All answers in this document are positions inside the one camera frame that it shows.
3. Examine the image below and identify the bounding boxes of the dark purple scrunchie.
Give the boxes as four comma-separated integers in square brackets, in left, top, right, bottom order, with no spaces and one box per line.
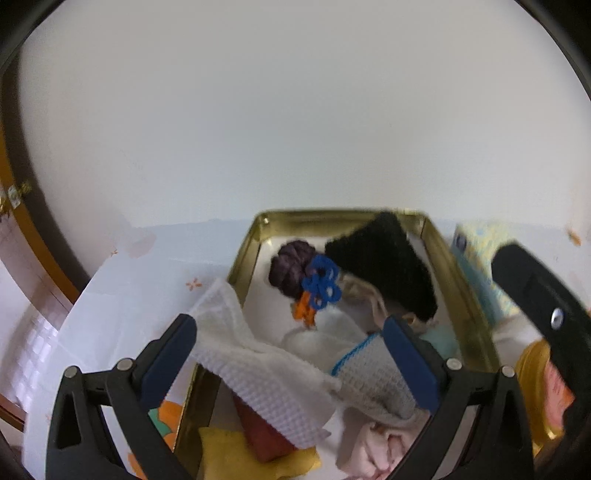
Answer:
[269,241,319,298]

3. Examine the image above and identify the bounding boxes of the pink patterned fabric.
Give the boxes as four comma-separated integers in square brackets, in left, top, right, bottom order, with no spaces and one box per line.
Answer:
[542,360,575,430]

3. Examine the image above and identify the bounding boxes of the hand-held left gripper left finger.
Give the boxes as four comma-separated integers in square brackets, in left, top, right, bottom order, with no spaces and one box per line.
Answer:
[45,313,199,480]

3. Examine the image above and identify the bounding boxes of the pink strip cloth bundle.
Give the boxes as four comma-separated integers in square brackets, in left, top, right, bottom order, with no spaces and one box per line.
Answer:
[336,418,428,480]

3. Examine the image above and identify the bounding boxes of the brown wooden window frame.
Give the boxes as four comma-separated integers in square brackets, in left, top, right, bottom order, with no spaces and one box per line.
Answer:
[0,69,93,305]

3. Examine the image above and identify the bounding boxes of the blue knotted cord ornament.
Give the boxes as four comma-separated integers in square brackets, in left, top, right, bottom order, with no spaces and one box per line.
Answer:
[301,255,342,311]

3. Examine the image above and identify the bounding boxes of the white towel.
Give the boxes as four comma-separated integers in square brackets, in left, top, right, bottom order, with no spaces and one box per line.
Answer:
[281,307,430,428]

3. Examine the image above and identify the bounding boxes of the metal window latch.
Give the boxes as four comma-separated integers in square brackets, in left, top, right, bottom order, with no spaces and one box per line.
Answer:
[0,182,33,213]

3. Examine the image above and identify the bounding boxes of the gold metal tin box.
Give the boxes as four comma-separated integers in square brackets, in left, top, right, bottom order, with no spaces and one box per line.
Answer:
[173,209,502,480]

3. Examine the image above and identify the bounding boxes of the pale waffle weave cloth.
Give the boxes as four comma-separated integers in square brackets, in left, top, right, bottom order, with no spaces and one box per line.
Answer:
[189,278,342,449]

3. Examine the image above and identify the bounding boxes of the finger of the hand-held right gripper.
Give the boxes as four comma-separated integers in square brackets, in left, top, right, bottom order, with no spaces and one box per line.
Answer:
[492,243,591,409]

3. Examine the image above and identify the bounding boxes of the beige cloth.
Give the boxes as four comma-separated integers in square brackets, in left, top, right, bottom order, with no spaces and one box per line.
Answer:
[339,272,430,333]

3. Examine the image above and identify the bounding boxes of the yellow cloth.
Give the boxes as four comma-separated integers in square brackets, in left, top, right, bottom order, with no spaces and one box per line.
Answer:
[198,425,321,476]

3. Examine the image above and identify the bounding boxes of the patterned tissue pack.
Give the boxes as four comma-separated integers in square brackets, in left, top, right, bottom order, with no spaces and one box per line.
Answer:
[450,223,527,326]

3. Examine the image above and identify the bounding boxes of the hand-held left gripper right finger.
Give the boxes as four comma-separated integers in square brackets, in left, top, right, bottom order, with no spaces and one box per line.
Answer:
[382,315,536,480]

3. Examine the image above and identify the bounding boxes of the white fruit print sheet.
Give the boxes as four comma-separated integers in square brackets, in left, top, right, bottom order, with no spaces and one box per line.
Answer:
[21,217,591,480]

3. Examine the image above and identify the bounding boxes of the black knit cloth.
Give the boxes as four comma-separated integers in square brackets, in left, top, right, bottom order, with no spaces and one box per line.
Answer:
[323,211,438,321]

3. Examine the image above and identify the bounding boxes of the red fabric pouch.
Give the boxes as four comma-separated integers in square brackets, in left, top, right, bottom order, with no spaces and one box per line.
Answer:
[232,394,301,463]

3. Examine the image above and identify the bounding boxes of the teal soft cloth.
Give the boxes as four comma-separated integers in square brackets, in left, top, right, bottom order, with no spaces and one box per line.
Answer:
[418,323,460,361]

